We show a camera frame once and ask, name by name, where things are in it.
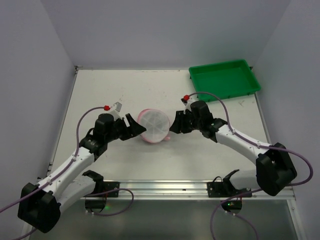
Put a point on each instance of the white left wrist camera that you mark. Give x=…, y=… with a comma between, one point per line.
x=115, y=110

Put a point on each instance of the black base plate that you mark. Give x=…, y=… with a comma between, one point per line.
x=222, y=188
x=107, y=188

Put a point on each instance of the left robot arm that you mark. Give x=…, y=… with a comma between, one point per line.
x=43, y=203

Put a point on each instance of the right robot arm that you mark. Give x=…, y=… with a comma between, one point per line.
x=274, y=168

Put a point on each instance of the green plastic tray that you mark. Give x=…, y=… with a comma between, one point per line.
x=229, y=79

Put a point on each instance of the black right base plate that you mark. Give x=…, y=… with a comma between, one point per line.
x=222, y=188

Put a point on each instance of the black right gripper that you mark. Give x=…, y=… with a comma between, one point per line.
x=185, y=121

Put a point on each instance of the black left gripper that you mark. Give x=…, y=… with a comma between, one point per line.
x=127, y=127

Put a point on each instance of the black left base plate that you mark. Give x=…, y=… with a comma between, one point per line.
x=107, y=188

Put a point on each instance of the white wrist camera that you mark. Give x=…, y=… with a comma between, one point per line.
x=115, y=110
x=187, y=101

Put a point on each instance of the white mesh laundry bag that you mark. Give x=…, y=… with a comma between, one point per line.
x=157, y=125

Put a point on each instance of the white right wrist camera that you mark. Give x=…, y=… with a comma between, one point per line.
x=187, y=101

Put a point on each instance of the aluminium mounting rail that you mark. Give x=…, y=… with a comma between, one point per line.
x=184, y=190

